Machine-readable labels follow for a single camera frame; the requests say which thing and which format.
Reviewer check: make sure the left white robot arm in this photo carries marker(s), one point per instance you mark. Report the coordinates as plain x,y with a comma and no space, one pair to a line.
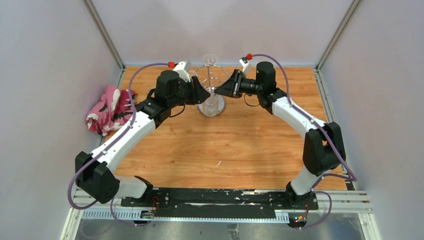
94,172

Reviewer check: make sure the pink camouflage cloth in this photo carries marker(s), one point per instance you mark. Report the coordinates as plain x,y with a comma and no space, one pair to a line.
112,112

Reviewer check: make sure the aluminium frame rail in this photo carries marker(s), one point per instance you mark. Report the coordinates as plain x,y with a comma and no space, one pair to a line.
329,202

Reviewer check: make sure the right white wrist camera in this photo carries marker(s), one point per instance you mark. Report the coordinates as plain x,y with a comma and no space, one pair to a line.
246,65

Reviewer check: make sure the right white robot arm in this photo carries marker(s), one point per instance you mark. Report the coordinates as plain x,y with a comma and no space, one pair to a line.
323,148

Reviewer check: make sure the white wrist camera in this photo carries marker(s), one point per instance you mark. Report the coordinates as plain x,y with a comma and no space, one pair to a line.
246,65
183,68

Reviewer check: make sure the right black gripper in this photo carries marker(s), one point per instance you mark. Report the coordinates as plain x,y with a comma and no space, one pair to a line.
232,87

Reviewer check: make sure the chrome wine glass rack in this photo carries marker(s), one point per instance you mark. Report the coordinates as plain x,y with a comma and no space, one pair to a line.
210,81

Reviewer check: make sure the clear wine glass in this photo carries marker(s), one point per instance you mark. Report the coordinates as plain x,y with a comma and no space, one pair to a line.
210,107
210,59

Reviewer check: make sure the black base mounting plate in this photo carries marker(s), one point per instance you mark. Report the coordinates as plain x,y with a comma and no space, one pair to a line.
224,203

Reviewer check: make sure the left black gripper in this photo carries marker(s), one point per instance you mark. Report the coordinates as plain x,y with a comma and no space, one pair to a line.
198,93

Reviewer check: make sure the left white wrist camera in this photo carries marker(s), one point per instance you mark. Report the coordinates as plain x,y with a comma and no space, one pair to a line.
183,68

